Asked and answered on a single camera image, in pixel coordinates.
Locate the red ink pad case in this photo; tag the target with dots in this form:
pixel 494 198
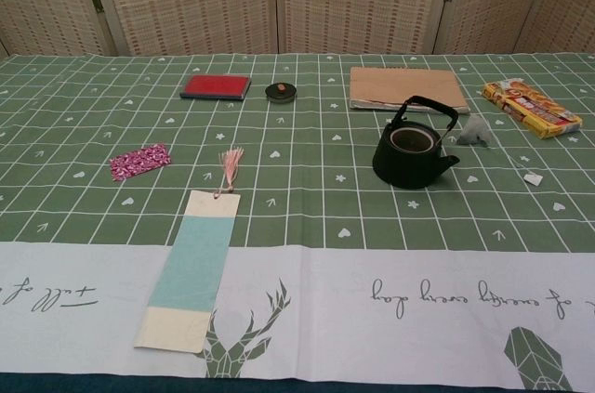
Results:
pixel 215 85

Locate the black cast iron teapot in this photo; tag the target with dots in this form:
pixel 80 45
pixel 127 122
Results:
pixel 404 165

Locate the green grid tablecloth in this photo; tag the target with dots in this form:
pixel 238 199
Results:
pixel 325 226

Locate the brown kraft sketchbook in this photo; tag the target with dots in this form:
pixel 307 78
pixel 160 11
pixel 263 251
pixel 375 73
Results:
pixel 400 84

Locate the blue white bookmark pink tassel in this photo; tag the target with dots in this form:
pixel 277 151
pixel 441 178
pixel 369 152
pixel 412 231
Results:
pixel 195 263

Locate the black round disc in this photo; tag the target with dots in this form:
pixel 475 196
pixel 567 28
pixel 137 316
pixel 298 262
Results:
pixel 281 92

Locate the yellow snack package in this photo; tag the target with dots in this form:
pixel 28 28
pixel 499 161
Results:
pixel 534 107

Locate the pink patterned cloth pouch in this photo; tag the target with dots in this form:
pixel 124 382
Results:
pixel 140 161

